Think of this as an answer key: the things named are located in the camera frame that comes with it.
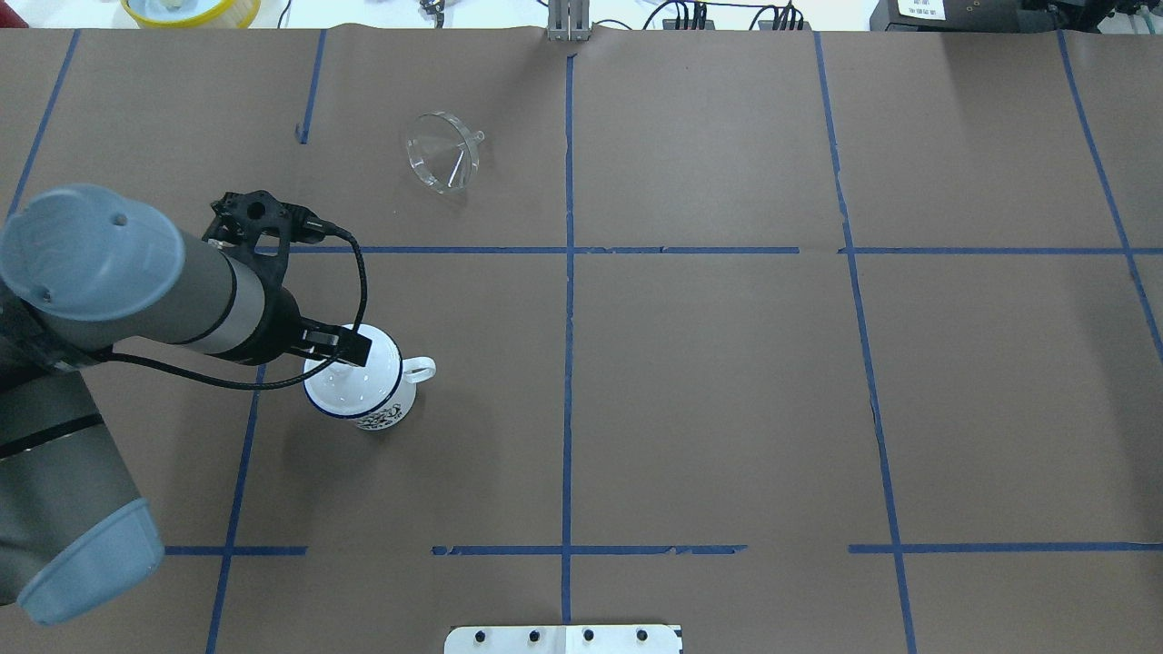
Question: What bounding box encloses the clear glass funnel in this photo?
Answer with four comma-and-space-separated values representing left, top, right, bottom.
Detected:
404, 111, 486, 194

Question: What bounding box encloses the black power box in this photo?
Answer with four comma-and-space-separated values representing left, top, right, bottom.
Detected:
868, 1, 1020, 34

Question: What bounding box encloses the white enamel cup blue rim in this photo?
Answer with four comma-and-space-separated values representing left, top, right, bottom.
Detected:
331, 356, 437, 431

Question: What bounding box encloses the yellow tape roll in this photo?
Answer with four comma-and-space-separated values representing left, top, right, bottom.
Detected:
120, 1, 262, 29

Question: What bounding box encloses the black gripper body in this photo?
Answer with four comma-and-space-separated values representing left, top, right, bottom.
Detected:
250, 287, 304, 367

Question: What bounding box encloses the white cup lid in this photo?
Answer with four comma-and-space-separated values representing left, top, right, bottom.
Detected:
304, 324, 404, 420

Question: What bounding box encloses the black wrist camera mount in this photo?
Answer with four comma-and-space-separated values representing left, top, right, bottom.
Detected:
201, 190, 331, 284

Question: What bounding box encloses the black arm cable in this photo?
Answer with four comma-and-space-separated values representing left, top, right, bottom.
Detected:
100, 223, 369, 391

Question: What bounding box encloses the aluminium frame post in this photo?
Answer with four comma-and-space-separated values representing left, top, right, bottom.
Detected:
544, 0, 592, 42

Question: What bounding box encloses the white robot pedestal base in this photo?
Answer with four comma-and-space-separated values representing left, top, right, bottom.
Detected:
443, 624, 684, 653

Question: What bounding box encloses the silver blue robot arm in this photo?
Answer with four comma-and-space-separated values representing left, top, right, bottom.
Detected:
3, 183, 371, 626

